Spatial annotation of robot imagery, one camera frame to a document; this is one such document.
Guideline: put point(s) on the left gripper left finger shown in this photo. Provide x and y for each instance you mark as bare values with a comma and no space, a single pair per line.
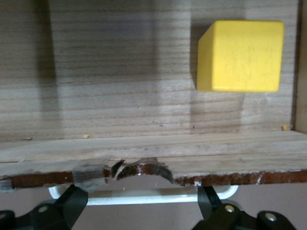
69,206

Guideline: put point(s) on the light wood drawer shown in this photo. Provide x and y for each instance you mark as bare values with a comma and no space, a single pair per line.
120,95

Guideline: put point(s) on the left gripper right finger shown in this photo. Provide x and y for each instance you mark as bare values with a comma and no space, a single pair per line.
208,206

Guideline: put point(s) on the yellow wooden block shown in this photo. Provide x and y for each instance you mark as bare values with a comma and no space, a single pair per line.
242,57

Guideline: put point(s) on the clear tape piece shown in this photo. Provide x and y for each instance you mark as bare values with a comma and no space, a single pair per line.
88,172

